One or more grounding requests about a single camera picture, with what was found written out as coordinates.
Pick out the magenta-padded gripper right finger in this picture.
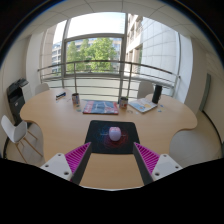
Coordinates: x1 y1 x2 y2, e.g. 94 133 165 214
132 142 184 186

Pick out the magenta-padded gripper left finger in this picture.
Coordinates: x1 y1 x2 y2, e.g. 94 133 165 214
39 141 93 186

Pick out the lilac pink computer mouse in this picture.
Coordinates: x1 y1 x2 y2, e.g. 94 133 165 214
108 126 122 142

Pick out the black mouse pad red-blue print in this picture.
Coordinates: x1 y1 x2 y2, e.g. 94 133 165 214
84 119 141 155

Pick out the white chair with wooden legs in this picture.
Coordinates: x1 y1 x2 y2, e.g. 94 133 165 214
0 114 44 164

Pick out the light blue open booklet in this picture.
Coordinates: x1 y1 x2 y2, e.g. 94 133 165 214
128 97 158 114

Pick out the printed drink can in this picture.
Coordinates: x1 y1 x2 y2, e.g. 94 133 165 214
71 92 81 108

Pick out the red and blue magazine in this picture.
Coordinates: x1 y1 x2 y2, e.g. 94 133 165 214
82 99 120 116

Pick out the black cylinder speaker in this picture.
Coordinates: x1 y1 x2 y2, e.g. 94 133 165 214
151 84 164 105

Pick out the white shell chair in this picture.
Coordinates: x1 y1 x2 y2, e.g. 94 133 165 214
136 80 155 100
34 82 51 96

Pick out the grey door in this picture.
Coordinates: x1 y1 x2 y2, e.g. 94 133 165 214
199 73 212 113

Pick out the grey metal balcony railing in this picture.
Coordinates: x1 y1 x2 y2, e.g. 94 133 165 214
37 59 182 101

